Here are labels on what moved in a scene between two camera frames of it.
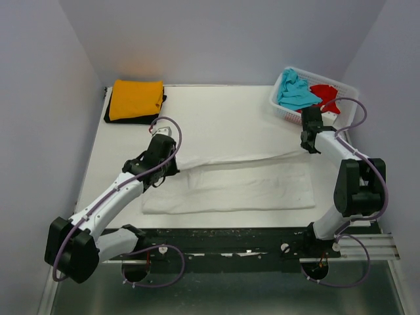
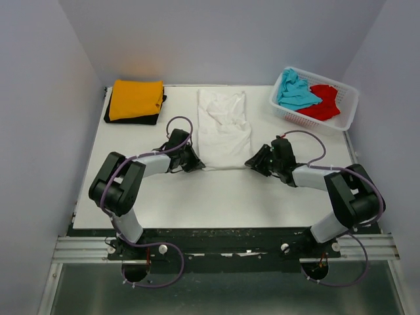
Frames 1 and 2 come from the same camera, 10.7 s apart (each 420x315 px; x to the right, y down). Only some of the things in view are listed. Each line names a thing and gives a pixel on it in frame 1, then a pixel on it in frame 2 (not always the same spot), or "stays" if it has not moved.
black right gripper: (309, 148) to (256, 163)
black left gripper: (173, 170) to (195, 163)
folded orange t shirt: (135, 98) stays
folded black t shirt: (149, 119) stays
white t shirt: (278, 181) to (224, 135)
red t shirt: (328, 94) stays
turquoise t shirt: (293, 92) stays
